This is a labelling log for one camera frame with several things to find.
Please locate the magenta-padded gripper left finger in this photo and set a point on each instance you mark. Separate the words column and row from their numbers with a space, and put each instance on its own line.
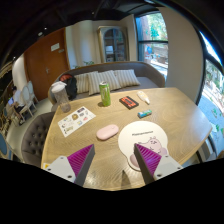
column 56, row 166

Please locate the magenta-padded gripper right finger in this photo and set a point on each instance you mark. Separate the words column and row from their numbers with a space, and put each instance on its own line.
column 166, row 165

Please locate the pink computer mouse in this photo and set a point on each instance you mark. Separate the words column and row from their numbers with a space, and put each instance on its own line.
column 107, row 132

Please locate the small yellow sticker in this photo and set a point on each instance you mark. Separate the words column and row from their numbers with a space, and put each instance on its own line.
column 46, row 165

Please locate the grey tufted chair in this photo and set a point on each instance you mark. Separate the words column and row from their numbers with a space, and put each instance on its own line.
column 35, row 136

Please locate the white sticker sheet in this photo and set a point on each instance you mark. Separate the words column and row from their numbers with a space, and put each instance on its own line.
column 76, row 120

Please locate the small green blue pack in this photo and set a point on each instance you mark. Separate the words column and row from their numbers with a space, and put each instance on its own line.
column 144, row 113

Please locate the blue oval-back chair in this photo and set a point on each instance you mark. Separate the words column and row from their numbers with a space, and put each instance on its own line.
column 2, row 146

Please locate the clear plastic shaker cup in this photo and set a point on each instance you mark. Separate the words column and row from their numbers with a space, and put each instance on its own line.
column 62, row 98

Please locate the white tube orange label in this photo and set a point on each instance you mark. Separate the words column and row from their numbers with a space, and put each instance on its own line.
column 143, row 97

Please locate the black box orange print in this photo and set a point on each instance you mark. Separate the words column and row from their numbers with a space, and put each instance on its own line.
column 129, row 102

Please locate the person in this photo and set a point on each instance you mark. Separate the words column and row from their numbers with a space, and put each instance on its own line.
column 15, row 105

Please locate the black backpack orange trim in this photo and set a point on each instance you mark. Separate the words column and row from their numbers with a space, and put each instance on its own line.
column 70, row 87

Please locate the green drink can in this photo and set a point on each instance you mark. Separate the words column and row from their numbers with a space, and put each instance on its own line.
column 105, row 95

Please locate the striped beige pillow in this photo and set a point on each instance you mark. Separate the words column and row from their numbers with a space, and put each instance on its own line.
column 100, row 77
column 81, row 83
column 127, row 78

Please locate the grey curved sofa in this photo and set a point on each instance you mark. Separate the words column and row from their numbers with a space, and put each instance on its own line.
column 146, row 71

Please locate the brown wooden door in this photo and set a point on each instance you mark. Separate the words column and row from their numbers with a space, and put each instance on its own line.
column 43, row 66

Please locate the arched glass door cabinet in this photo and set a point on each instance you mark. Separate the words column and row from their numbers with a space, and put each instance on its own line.
column 113, row 45

